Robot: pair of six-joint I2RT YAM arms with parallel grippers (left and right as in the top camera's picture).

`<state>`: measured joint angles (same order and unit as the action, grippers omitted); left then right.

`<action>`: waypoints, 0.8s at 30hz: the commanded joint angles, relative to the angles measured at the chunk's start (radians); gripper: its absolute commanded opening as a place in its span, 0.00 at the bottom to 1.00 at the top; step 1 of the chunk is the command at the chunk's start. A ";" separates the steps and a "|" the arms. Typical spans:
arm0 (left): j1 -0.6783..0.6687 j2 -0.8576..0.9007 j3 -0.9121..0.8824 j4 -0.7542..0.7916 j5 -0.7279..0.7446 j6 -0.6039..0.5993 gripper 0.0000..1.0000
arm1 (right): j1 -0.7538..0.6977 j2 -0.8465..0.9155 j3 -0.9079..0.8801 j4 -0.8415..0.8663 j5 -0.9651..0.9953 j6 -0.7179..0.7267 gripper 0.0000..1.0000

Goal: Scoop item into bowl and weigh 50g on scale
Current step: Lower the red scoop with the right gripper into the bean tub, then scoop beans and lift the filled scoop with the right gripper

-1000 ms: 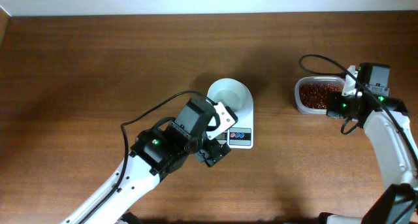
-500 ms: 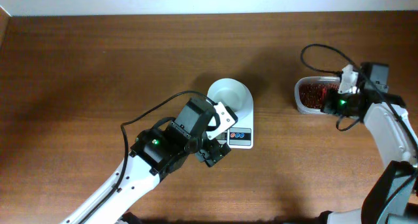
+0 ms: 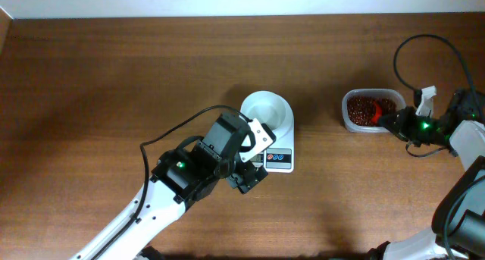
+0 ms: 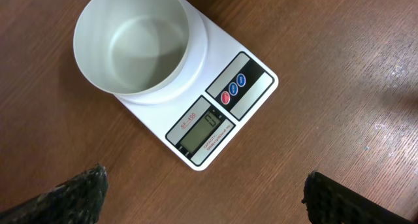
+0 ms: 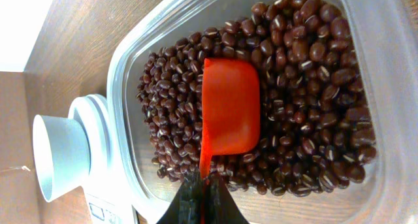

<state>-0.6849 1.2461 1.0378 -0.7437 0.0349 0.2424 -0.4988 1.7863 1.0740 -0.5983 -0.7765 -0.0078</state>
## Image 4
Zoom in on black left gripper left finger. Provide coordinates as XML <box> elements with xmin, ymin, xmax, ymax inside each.
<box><xmin>1</xmin><ymin>164</ymin><xmax>108</xmax><ymax>224</ymax></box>

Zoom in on white digital kitchen scale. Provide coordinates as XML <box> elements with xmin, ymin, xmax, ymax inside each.
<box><xmin>118</xmin><ymin>0</ymin><xmax>279</xmax><ymax>171</ymax></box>

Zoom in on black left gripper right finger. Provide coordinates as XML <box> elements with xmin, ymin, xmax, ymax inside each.
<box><xmin>302</xmin><ymin>171</ymin><xmax>412</xmax><ymax>224</ymax></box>

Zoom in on white round bowl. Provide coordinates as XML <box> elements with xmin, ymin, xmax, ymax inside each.
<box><xmin>73</xmin><ymin>0</ymin><xmax>189</xmax><ymax>95</ymax></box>

